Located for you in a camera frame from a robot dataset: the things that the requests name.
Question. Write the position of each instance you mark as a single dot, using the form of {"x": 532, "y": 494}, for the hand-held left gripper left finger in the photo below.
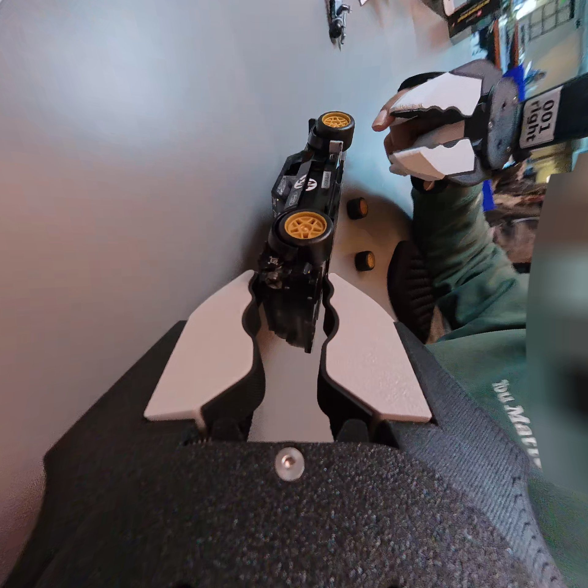
{"x": 202, "y": 363}

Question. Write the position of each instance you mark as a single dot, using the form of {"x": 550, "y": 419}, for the black lego car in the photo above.
{"x": 303, "y": 184}

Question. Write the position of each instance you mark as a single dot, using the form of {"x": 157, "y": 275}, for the person's right hand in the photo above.
{"x": 384, "y": 118}

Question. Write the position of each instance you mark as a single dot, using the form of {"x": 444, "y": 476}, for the small black lego piece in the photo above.
{"x": 337, "y": 18}

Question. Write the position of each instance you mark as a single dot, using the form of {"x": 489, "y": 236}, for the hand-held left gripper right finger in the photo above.
{"x": 377, "y": 363}

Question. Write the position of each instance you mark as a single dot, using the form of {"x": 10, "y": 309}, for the black dimpled wrist rest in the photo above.
{"x": 411, "y": 285}

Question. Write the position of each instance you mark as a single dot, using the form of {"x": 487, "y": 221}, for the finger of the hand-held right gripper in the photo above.
{"x": 436, "y": 161}
{"x": 441, "y": 92}

